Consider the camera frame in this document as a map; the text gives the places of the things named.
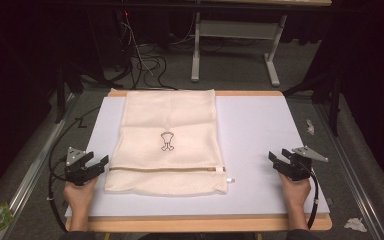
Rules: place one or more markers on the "person's right hand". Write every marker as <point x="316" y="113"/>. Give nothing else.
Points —
<point x="295" y="193"/>

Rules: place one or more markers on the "crumpled white paper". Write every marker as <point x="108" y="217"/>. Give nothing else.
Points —
<point x="355" y="225"/>

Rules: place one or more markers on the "cream mesh laundry bag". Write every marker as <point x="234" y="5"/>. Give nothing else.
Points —
<point x="166" y="116"/>

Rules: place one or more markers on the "white board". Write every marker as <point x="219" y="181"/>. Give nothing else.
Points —
<point x="256" y="133"/>

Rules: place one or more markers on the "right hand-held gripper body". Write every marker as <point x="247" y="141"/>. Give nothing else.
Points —
<point x="298" y="165"/>

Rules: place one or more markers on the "wooden table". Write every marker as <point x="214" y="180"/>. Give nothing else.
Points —
<point x="196" y="224"/>

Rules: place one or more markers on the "metal floor rail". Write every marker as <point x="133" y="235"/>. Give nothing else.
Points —
<point x="350" y="173"/>
<point x="30" y="173"/>

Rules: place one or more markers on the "white metal desk frame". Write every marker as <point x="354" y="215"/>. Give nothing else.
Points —
<point x="236" y="30"/>

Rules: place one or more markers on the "black metal stand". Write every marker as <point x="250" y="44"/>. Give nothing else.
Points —
<point x="60" y="93"/>
<point x="335" y="100"/>

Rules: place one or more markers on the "person's left hand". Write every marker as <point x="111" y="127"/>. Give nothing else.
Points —
<point x="79" y="195"/>

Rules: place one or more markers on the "small white scrap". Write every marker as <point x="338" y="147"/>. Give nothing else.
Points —
<point x="310" y="127"/>

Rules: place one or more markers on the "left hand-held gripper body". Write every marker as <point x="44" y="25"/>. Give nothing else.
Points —
<point x="76" y="171"/>

